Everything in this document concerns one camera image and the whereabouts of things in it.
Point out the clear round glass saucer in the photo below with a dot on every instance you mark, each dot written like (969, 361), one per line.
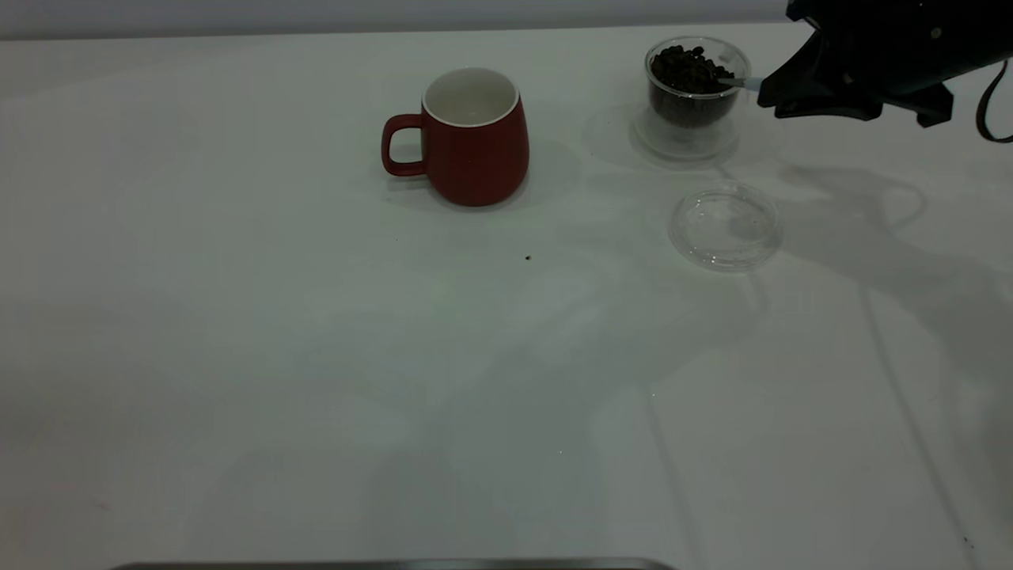
(724, 237)

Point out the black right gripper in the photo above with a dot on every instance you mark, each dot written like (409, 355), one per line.
(910, 39)

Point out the clear double-walled glass cup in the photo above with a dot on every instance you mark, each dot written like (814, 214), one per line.
(688, 142)

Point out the red ceramic mug white inside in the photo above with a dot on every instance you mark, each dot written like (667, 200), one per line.
(475, 162)

